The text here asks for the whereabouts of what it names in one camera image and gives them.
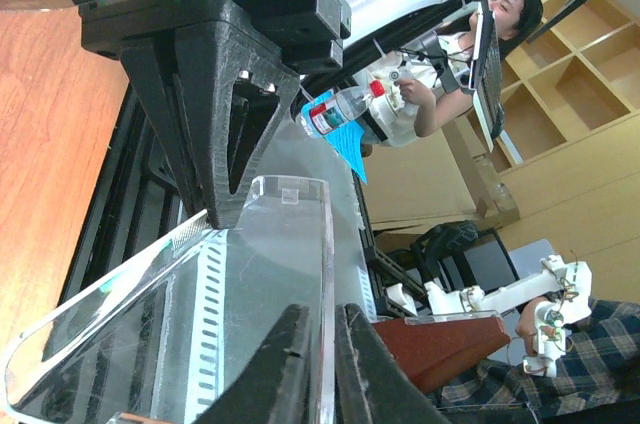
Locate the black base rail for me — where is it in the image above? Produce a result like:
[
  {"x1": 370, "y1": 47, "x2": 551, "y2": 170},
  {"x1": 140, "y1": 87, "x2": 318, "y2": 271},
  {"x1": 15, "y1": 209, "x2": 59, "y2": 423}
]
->
[{"x1": 58, "y1": 88, "x2": 184, "y2": 304}]

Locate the wooden shelf unit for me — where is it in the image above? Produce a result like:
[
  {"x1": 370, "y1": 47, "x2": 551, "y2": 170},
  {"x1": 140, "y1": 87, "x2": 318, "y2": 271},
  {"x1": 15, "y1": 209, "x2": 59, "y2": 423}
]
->
[{"x1": 490, "y1": 0, "x2": 639, "y2": 172}]

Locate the person in white shirt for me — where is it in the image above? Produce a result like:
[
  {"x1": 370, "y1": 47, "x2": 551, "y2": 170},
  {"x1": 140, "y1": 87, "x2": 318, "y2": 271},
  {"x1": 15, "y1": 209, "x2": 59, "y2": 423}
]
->
[{"x1": 359, "y1": 0, "x2": 545, "y2": 148}]

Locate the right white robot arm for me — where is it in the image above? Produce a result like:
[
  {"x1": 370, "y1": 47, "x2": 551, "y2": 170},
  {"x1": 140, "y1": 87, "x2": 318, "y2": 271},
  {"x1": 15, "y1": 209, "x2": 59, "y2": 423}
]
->
[{"x1": 79, "y1": 0, "x2": 477, "y2": 229}]

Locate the person in plaid shirt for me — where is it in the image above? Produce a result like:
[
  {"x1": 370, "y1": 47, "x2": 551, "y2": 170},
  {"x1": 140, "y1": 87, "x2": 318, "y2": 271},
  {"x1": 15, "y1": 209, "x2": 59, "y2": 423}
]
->
[{"x1": 431, "y1": 298, "x2": 639, "y2": 423}]

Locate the clear plastic metronome cover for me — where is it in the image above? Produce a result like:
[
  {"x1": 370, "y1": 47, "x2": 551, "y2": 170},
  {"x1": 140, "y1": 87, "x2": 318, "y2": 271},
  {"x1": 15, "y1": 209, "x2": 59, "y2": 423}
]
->
[{"x1": 1, "y1": 175, "x2": 335, "y2": 423}]

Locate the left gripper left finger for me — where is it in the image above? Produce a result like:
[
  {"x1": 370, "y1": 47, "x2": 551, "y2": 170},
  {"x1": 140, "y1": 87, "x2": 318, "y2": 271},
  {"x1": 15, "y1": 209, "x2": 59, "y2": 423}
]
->
[{"x1": 195, "y1": 305, "x2": 312, "y2": 424}]

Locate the plastic water bottle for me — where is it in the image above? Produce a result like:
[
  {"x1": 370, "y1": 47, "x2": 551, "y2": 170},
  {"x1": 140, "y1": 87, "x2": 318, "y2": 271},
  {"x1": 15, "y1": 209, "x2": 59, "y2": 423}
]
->
[{"x1": 296, "y1": 80, "x2": 385, "y2": 138}]

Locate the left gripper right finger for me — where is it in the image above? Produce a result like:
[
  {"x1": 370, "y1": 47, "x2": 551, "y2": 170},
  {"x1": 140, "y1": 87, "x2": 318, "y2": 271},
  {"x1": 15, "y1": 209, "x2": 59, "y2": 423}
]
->
[{"x1": 335, "y1": 304, "x2": 448, "y2": 424}]

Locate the light blue slotted cable duct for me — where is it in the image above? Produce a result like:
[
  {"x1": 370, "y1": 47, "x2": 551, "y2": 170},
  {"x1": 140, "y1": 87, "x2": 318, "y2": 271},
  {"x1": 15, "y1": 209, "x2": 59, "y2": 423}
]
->
[{"x1": 192, "y1": 238, "x2": 374, "y2": 408}]

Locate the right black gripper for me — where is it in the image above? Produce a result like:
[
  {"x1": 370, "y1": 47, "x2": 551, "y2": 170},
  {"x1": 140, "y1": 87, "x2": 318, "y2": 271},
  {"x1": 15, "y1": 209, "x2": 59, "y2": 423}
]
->
[{"x1": 79, "y1": 0, "x2": 351, "y2": 229}]

